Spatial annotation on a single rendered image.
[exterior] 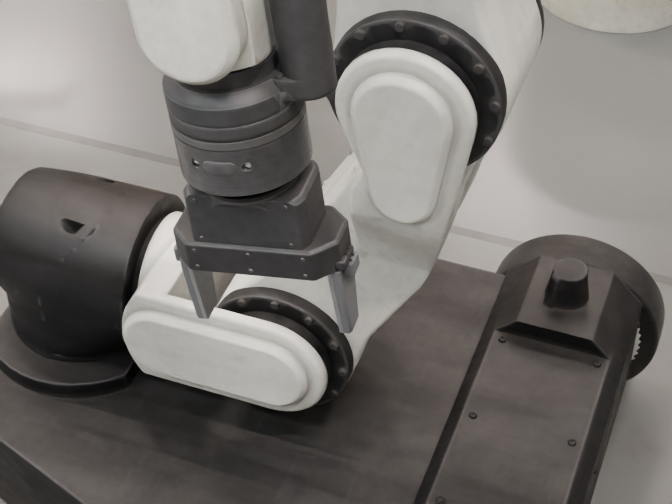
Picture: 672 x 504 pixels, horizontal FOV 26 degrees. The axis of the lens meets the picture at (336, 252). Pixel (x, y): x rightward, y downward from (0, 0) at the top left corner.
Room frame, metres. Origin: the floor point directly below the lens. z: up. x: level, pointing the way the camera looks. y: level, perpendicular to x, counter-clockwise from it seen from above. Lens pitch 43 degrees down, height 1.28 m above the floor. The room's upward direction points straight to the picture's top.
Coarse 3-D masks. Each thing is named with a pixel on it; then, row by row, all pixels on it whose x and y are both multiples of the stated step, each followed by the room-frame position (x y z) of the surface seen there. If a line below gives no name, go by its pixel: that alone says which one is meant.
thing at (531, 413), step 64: (64, 192) 1.08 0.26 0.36; (128, 192) 1.08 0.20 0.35; (0, 256) 1.04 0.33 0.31; (64, 256) 1.02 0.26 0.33; (128, 256) 1.01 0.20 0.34; (0, 320) 1.07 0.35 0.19; (64, 320) 1.00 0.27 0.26; (448, 320) 1.09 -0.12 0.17; (512, 320) 1.05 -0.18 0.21; (576, 320) 1.05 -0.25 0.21; (0, 384) 1.00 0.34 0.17; (64, 384) 0.98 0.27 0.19; (128, 384) 1.00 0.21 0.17; (384, 384) 1.00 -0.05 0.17; (448, 384) 1.00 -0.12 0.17; (512, 384) 0.98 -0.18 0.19; (576, 384) 0.98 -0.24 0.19; (0, 448) 0.93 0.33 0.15; (64, 448) 0.91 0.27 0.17; (128, 448) 0.91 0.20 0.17; (192, 448) 0.91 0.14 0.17; (256, 448) 0.91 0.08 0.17; (320, 448) 0.91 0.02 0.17; (384, 448) 0.91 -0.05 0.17; (448, 448) 0.90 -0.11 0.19; (512, 448) 0.90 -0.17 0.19; (576, 448) 0.90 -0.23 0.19
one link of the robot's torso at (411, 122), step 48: (384, 48) 0.89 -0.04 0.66; (336, 96) 0.89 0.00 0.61; (384, 96) 0.87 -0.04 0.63; (432, 96) 0.86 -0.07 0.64; (384, 144) 0.87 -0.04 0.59; (432, 144) 0.86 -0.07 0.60; (336, 192) 0.94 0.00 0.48; (384, 192) 0.87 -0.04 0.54; (432, 192) 0.86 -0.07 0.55; (384, 240) 0.90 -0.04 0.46; (432, 240) 0.87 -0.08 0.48; (240, 288) 0.97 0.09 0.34; (288, 288) 0.95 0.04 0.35; (384, 288) 0.92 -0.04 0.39; (336, 336) 0.92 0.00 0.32; (336, 384) 0.92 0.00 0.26
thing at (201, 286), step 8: (176, 248) 0.75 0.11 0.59; (176, 256) 0.75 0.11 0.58; (184, 264) 0.74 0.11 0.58; (184, 272) 0.74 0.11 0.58; (192, 272) 0.74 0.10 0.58; (200, 272) 0.75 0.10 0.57; (208, 272) 0.76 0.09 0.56; (192, 280) 0.74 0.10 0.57; (200, 280) 0.74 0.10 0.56; (208, 280) 0.75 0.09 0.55; (192, 288) 0.74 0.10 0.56; (200, 288) 0.74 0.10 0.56; (208, 288) 0.75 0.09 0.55; (192, 296) 0.74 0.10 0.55; (200, 296) 0.74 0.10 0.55; (208, 296) 0.75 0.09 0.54; (200, 304) 0.74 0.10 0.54; (208, 304) 0.74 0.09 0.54; (200, 312) 0.74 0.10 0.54; (208, 312) 0.74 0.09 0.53
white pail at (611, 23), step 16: (544, 0) 1.94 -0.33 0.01; (560, 0) 1.91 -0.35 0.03; (576, 0) 1.89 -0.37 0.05; (592, 0) 1.88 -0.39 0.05; (608, 0) 1.87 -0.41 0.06; (624, 0) 1.87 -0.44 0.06; (640, 0) 1.87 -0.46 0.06; (656, 0) 1.87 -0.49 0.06; (560, 16) 1.91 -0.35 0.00; (576, 16) 1.89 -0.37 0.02; (592, 16) 1.88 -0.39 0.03; (608, 16) 1.87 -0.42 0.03; (624, 16) 1.87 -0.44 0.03; (640, 16) 1.87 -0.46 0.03; (656, 16) 1.88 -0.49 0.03; (608, 32) 1.87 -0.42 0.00; (624, 32) 1.87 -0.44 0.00; (640, 32) 1.87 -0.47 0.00
